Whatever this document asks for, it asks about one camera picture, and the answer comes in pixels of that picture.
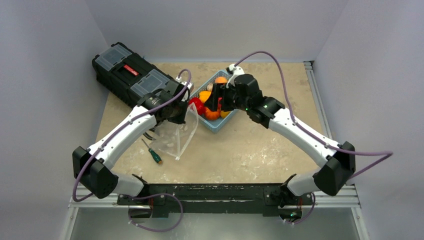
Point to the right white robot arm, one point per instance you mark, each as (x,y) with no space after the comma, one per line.
(335,164)

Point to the red toy bell pepper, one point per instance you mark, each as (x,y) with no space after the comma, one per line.
(199,105)

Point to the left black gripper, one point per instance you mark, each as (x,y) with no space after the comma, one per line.
(180,119)

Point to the yellow toy bell pepper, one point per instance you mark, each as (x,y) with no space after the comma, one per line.
(204,95)

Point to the orange toy pumpkin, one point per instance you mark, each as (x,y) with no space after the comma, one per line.
(212,115)

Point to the black handled pliers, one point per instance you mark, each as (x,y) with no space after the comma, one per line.
(148,136)

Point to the clear zip top bag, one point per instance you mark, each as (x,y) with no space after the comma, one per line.
(173,139)

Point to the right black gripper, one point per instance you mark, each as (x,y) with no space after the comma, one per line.
(223,100)

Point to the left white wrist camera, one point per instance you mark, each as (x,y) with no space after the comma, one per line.
(189,85)

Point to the black plastic toolbox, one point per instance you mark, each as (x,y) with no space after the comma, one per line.
(128,75)

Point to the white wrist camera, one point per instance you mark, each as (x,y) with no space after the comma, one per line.
(189,85)
(234,71)

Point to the peach toy fruit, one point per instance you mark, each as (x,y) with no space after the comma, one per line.
(220,80)

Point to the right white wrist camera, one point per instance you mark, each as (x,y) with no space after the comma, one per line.
(234,71)

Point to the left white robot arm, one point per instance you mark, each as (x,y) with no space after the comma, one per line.
(92,166)

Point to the green handled screwdriver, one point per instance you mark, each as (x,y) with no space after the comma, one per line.
(153,154)

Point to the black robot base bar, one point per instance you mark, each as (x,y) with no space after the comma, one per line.
(266,199)

